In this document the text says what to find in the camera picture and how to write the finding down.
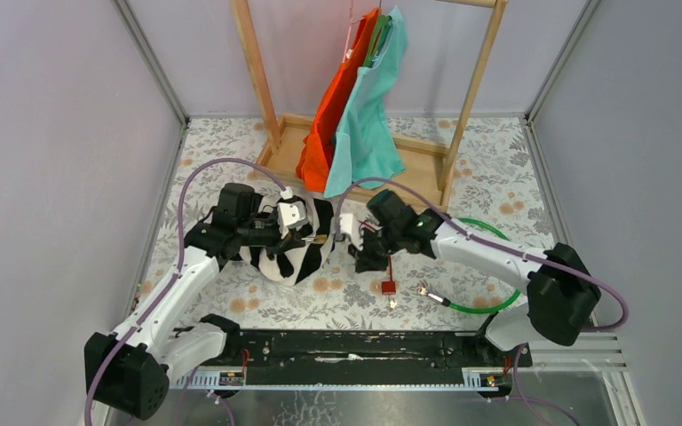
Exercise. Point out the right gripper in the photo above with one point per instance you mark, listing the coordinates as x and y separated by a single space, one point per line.
367 262

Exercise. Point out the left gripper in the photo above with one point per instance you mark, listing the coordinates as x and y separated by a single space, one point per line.
280 245

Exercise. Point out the red cable lock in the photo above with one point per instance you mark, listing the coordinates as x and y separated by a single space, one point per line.
388 286

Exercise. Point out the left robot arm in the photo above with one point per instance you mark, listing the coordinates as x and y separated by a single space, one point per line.
131 368

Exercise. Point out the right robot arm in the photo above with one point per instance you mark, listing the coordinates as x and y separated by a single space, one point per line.
560 298

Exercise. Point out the black white striped plush cloth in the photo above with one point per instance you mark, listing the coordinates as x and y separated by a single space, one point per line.
307 250

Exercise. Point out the orange shirt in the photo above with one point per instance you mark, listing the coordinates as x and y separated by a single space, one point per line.
317 155

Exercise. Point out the teal shirt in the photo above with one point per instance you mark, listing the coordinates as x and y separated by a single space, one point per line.
364 146

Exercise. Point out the wooden clothes rack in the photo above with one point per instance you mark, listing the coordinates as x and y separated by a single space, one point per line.
429 166

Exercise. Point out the pink clothes hanger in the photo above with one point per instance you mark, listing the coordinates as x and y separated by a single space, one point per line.
348 38

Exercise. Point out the green clothes hanger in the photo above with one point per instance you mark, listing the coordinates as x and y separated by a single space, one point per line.
377 39

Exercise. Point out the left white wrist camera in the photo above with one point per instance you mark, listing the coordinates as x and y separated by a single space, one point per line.
291 211

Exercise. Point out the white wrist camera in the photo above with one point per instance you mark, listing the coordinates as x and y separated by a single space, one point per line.
291 211
348 228

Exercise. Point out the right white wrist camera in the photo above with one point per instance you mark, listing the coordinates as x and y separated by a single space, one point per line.
348 228

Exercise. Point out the green cable lock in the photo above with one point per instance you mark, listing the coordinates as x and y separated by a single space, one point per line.
488 276

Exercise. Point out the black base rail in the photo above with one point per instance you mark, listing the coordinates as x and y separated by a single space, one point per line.
295 347

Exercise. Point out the white slotted cable duct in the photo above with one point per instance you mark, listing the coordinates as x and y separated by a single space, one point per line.
386 376

